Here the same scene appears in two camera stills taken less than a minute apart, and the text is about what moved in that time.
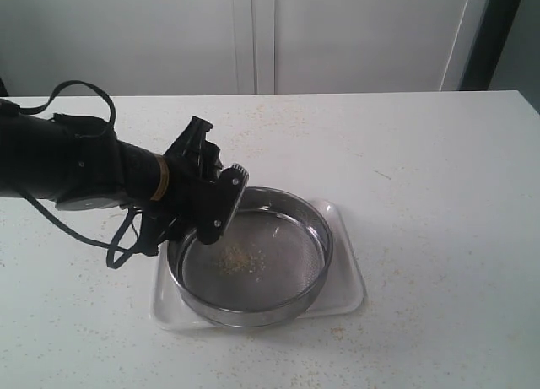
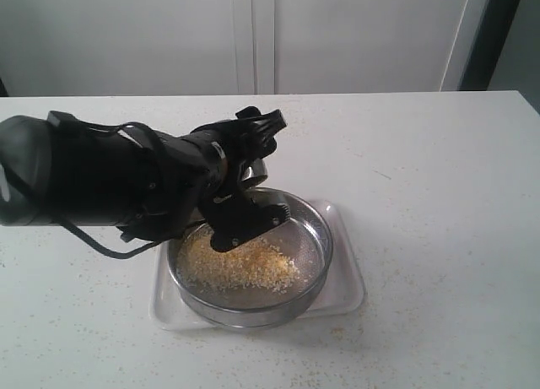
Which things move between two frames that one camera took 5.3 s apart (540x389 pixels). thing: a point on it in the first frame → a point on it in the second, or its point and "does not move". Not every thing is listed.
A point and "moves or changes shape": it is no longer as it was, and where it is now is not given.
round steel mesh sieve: [272, 261] does not move
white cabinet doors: [229, 39] does not move
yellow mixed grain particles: [240, 258] moves or changes shape
